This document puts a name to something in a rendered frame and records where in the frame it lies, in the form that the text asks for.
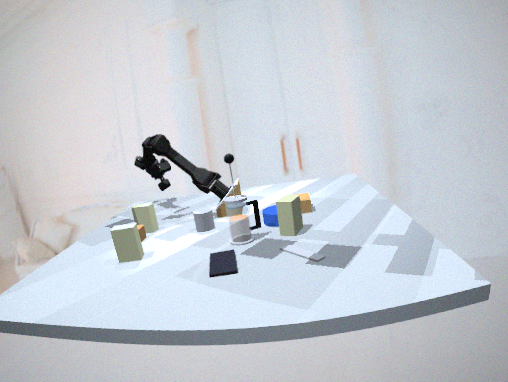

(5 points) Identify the blue cylinder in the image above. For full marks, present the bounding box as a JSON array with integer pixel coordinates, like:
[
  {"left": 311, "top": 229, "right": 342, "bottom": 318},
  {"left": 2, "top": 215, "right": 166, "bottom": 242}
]
[{"left": 262, "top": 205, "right": 279, "bottom": 227}]

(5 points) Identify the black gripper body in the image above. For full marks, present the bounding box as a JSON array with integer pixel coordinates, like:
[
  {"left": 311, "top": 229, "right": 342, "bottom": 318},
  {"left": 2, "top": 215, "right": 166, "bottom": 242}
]
[{"left": 150, "top": 159, "right": 171, "bottom": 191}]

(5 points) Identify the grey cylinder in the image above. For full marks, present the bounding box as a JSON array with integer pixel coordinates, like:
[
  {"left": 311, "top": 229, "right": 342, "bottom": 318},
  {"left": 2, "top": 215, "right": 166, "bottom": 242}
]
[{"left": 193, "top": 208, "right": 216, "bottom": 232}]

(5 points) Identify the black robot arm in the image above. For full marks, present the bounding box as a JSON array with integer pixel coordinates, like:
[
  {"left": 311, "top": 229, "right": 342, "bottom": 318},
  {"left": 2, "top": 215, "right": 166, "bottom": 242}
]
[{"left": 135, "top": 134, "right": 232, "bottom": 202}]

